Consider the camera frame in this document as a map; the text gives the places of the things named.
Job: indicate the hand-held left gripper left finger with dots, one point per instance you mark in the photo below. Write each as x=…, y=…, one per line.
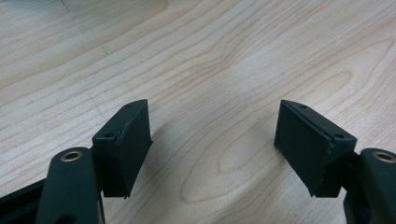
x=124, y=152

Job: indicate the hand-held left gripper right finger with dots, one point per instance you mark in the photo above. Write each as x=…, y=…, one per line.
x=311, y=149

